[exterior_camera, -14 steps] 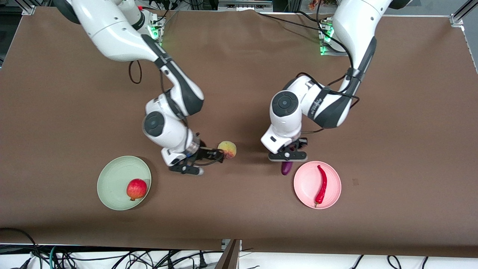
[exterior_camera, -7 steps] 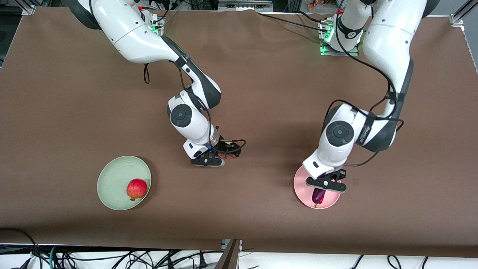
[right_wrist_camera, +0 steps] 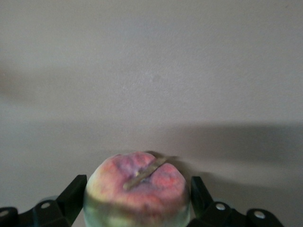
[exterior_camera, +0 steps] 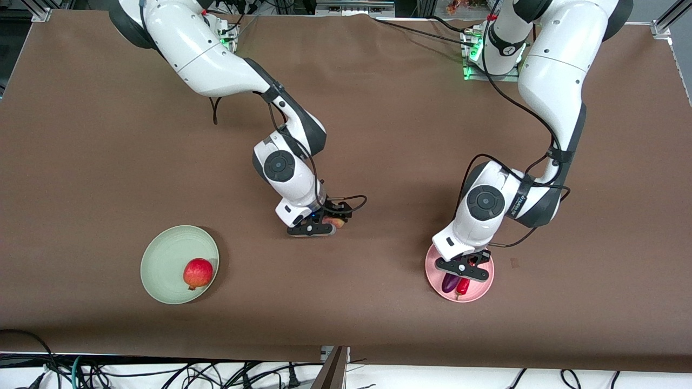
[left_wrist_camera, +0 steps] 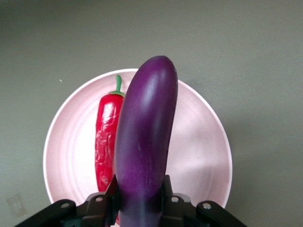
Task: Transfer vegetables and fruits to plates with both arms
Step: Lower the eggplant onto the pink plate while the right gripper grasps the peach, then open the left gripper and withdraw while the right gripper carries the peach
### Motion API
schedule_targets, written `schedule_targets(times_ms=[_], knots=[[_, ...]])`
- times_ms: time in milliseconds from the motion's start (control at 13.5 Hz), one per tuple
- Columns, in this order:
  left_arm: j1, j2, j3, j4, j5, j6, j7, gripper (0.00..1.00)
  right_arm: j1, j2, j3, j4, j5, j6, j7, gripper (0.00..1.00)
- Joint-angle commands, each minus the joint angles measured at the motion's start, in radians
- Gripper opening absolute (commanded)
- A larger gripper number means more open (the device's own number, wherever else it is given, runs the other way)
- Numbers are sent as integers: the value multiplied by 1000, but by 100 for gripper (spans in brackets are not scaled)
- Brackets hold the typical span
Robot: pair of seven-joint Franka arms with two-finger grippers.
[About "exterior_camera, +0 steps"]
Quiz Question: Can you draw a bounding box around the red pomegranate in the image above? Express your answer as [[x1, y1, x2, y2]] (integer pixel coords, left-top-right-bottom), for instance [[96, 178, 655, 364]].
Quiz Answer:
[[183, 258, 214, 291]]

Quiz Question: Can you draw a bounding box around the pink plate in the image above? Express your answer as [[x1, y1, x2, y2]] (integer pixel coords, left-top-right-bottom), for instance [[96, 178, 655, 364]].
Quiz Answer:
[[425, 242, 495, 303]]

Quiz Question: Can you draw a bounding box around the brown table cloth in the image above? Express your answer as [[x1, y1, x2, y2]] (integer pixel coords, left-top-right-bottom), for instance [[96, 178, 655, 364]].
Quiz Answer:
[[0, 9, 692, 373]]

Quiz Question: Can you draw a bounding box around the brown upright bar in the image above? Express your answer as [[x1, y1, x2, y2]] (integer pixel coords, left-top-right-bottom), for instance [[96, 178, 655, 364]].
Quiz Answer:
[[311, 346, 350, 389]]

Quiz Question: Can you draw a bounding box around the pale green plate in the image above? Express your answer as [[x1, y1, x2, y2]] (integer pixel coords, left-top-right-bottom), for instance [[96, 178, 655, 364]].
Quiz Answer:
[[140, 225, 220, 305]]

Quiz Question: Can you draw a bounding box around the grey background equipment box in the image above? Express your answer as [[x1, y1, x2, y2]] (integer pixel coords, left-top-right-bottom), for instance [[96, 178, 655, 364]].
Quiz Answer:
[[316, 0, 396, 17]]

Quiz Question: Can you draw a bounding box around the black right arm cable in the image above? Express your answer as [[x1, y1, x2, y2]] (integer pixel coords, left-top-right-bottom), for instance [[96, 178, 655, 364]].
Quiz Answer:
[[210, 81, 369, 218]]

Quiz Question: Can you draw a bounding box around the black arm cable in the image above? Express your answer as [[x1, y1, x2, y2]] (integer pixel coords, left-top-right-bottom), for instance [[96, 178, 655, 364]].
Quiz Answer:
[[210, 81, 369, 218], [457, 0, 571, 249]]

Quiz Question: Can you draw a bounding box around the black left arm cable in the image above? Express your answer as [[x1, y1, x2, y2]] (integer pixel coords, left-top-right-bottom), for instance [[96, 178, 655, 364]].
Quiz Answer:
[[457, 0, 571, 249]]

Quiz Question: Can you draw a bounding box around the black tangled floor cable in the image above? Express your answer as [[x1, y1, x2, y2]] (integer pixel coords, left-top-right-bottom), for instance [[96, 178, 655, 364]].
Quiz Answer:
[[81, 361, 325, 389]]

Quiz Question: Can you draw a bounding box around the long black table cable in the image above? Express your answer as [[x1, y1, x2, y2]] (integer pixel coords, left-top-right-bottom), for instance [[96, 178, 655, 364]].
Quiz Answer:
[[372, 18, 478, 48]]

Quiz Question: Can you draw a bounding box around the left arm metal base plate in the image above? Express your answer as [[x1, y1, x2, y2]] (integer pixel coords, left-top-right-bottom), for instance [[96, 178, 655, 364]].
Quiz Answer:
[[461, 27, 521, 82]]

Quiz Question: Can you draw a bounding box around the short black table cable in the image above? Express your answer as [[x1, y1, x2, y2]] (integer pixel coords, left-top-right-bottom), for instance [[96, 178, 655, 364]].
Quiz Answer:
[[429, 15, 476, 34]]

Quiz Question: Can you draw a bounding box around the aluminium frame profile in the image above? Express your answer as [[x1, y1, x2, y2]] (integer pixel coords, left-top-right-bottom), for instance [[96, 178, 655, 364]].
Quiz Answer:
[[22, 0, 52, 23], [651, 0, 692, 39]]

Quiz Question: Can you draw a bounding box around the black looped floor cable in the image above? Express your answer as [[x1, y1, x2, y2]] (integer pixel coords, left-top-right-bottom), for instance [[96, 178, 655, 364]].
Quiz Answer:
[[0, 329, 61, 389]]

